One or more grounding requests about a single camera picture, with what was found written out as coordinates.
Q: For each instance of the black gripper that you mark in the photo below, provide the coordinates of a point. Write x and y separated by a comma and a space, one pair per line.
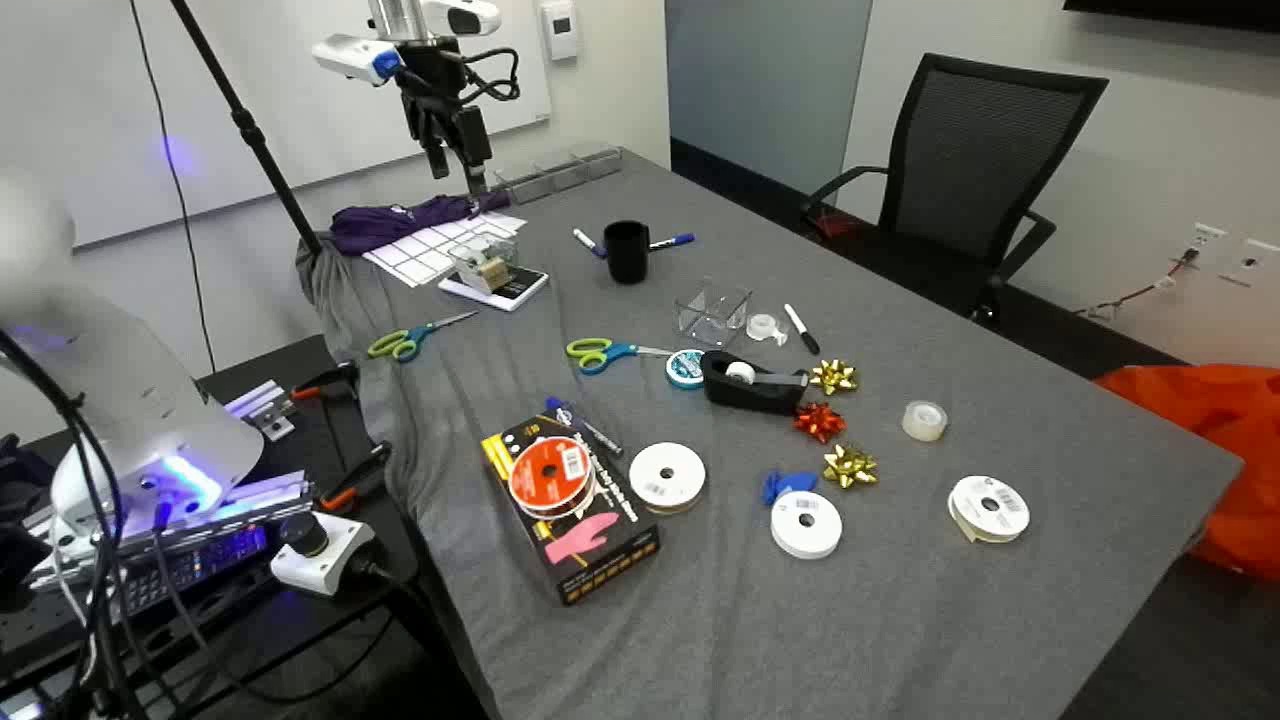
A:
430, 88

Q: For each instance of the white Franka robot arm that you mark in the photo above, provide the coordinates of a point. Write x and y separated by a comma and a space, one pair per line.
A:
132, 402

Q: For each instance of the black cup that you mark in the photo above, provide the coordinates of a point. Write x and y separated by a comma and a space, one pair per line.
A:
624, 253

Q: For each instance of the silver marker with blue cap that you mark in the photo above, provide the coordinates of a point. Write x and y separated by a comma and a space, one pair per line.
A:
674, 243

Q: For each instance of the black marker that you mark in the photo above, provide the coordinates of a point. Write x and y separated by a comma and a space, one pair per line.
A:
802, 328

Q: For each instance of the purple cloth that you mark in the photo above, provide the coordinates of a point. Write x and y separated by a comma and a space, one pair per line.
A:
392, 220

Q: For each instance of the white grid pattern paper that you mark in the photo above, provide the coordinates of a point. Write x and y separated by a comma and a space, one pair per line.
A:
424, 251

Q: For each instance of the white whiteboard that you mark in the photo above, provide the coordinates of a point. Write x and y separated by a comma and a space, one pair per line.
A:
333, 132

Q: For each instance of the clear packet of bows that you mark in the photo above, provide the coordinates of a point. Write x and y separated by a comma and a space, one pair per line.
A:
492, 271

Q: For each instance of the black card with white border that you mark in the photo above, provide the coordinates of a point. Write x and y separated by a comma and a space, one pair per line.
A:
520, 288

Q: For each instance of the black tripod pole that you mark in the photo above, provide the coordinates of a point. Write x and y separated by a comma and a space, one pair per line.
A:
253, 132

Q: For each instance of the blue capped pen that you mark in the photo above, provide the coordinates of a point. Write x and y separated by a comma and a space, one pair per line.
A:
579, 417

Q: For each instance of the clear plastic box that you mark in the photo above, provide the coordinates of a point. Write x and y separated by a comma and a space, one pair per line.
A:
711, 313

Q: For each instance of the teal ribbon spool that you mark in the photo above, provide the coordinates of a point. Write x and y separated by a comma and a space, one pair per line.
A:
686, 370

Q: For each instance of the grey blue door panel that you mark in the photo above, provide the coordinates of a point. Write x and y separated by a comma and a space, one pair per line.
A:
767, 80

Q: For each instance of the clear tape roll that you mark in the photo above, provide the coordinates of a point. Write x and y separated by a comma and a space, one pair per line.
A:
767, 325

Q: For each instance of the black tape dispenser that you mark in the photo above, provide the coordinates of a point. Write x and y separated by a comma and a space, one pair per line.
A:
755, 391

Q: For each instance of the black box with orange ribbon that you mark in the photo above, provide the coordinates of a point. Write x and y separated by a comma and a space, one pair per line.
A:
574, 523

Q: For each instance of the white ribbon spool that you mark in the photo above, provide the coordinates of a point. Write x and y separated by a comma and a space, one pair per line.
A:
667, 477
804, 524

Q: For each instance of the white box with black knob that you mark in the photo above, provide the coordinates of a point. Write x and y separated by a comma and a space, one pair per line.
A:
320, 554

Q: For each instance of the gold gift bow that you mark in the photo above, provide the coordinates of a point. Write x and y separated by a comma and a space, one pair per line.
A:
849, 464
835, 379

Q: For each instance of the red gift bow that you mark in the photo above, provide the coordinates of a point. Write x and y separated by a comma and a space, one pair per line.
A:
820, 421

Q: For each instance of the blue gift bow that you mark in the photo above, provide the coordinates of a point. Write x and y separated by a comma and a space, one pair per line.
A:
776, 486

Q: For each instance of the black office chair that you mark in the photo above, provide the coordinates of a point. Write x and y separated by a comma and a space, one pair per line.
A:
984, 132

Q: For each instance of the black robot cart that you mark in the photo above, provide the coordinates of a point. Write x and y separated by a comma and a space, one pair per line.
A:
243, 643

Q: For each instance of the translucent white tape roll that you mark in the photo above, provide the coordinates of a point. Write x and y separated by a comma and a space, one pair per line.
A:
926, 421

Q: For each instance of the gold edged ribbon spool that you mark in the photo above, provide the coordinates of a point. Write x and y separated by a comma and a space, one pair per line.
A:
989, 508

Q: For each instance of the orange plastic bag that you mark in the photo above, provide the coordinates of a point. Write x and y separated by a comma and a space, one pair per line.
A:
1227, 412

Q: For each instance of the white wall thermostat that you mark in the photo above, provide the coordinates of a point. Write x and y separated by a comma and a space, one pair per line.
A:
563, 28

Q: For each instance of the silver metal bracket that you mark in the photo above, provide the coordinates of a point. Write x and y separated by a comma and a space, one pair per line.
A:
261, 405

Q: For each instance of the black wall screen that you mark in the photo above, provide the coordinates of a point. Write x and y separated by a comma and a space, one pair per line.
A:
1172, 9

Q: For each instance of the white wall outlet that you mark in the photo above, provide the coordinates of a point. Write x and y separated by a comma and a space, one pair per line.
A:
1210, 235

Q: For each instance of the white wall plate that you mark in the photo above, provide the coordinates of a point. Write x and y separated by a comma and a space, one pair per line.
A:
1258, 262

